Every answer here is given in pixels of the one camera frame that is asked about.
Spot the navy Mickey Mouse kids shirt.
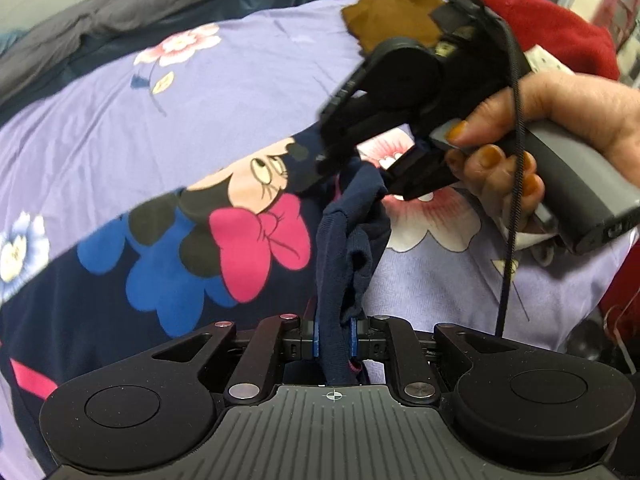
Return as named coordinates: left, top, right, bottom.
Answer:
left=1, top=127, right=390, bottom=479

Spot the person's right hand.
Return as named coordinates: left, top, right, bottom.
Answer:
left=445, top=72, right=639, bottom=222

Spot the brown garment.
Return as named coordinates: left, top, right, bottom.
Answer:
left=342, top=0, right=445, bottom=54

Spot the red garment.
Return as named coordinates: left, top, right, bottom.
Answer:
left=482, top=0, right=620, bottom=80

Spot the purple floral bed sheet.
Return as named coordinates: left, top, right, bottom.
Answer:
left=0, top=0, right=637, bottom=480

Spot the grey quilt on dark bed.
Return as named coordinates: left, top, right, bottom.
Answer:
left=1, top=0, right=314, bottom=116

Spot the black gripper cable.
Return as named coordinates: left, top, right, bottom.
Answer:
left=494, top=14, right=528, bottom=338

